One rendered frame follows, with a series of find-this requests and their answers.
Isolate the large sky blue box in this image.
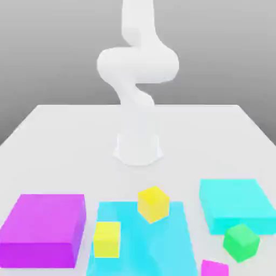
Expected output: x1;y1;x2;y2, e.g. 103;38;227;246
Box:
86;201;198;276

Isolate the small magenta cube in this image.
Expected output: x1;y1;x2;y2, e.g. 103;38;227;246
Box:
201;259;230;276

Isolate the small lemon yellow cube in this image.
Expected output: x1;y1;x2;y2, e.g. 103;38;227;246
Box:
93;221;121;259

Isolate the large magenta box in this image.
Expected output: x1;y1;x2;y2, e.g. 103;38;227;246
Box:
0;194;87;270

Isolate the small golden yellow cube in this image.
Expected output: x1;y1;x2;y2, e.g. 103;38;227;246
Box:
137;185;170;224

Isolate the large turquoise box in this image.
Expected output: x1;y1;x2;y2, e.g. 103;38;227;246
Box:
198;178;276;236

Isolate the small green cube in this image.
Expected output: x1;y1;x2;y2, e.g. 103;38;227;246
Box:
223;223;261;263

